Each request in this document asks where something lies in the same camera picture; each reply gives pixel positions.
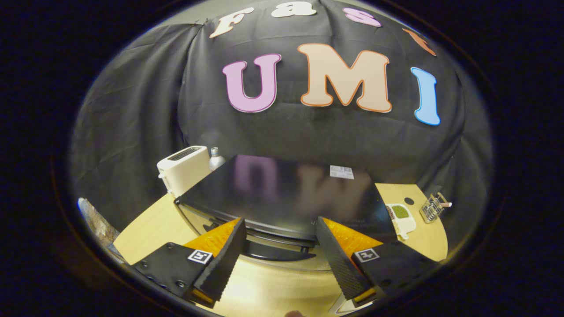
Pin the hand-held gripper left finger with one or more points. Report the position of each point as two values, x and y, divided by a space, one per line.
224 259

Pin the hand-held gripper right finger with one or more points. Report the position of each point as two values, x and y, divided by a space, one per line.
337 259

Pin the white plate with green food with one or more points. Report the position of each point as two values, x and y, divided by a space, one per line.
403 220

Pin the white slot toaster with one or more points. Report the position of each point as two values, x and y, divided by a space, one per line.
185 174

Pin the grey bottle with cap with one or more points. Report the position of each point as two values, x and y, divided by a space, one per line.
216 160

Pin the patterned fuzzy blanket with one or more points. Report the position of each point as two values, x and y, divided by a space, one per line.
94 220

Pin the black backdrop cloth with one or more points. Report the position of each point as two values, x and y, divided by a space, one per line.
317 132

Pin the black toaster oven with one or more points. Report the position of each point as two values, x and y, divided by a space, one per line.
282 189

